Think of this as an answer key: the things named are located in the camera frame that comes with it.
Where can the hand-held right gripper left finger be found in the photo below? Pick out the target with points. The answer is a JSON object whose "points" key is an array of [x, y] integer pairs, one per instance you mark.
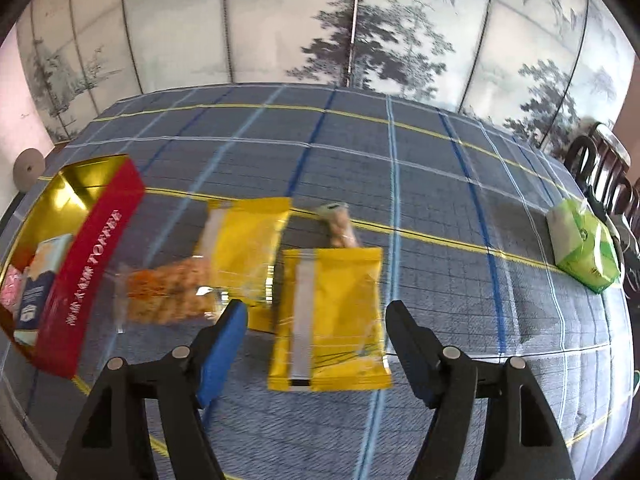
{"points": [[220, 360]]}

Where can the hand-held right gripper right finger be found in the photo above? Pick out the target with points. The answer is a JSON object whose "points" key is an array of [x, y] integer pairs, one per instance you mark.
{"points": [[407, 355]]}

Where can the yellow snack packet grey stripe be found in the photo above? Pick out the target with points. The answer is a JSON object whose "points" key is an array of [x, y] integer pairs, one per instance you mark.
{"points": [[345, 310]]}

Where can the red tin box gold inside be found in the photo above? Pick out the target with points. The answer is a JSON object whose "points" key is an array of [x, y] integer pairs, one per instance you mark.
{"points": [[85, 280]]}

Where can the blue and white snack packet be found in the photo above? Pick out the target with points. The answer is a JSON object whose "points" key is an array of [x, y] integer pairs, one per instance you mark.
{"points": [[32, 302]]}

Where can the pale snack packet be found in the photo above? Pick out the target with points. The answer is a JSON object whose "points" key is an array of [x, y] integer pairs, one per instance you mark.
{"points": [[52, 255]]}

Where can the pink snack packet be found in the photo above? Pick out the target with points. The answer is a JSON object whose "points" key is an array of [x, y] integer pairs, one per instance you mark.
{"points": [[11, 290]]}

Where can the clear packet orange snacks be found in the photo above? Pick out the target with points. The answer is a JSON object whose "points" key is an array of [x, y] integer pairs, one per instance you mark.
{"points": [[165, 290]]}

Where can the yellow snack packet clear window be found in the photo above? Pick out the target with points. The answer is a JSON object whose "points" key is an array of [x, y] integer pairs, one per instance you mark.
{"points": [[250, 245]]}

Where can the small clear nut packet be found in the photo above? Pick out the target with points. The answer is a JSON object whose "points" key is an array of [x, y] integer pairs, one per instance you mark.
{"points": [[340, 230]]}

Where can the blue plaid cloth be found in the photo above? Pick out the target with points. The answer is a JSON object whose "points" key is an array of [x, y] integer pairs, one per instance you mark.
{"points": [[425, 200]]}

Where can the green tissue pack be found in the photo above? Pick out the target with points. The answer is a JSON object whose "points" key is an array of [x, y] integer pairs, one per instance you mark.
{"points": [[580, 245]]}

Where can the round stone disc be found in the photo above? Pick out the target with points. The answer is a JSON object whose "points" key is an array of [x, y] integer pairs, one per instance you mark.
{"points": [[27, 169]]}

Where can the dark wooden chair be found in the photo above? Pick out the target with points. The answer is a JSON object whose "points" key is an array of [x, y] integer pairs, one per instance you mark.
{"points": [[607, 160]]}

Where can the painted folding screen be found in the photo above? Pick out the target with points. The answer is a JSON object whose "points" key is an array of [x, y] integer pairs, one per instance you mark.
{"points": [[300, 10]]}

